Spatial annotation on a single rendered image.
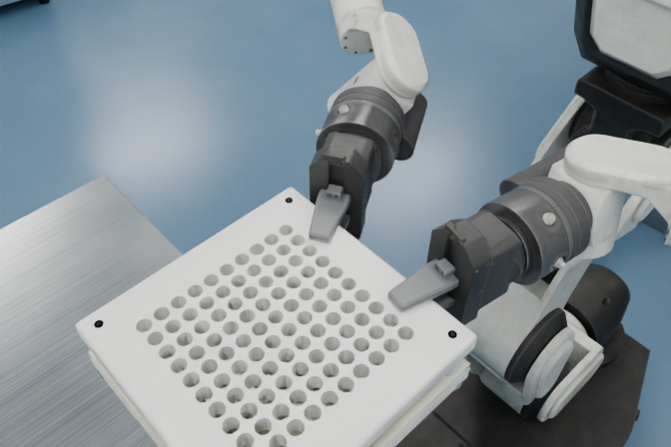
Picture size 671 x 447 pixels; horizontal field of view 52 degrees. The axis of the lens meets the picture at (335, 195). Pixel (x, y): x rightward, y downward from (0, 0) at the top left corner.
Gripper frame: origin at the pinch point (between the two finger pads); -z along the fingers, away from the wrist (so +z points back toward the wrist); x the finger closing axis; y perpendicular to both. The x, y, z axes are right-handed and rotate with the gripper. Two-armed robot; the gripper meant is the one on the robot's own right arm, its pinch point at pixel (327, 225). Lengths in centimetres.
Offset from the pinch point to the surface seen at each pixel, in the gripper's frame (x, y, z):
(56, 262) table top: 18.7, 35.9, 0.7
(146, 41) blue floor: 104, 121, 167
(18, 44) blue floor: 105, 170, 151
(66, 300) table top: 18.8, 31.6, -4.2
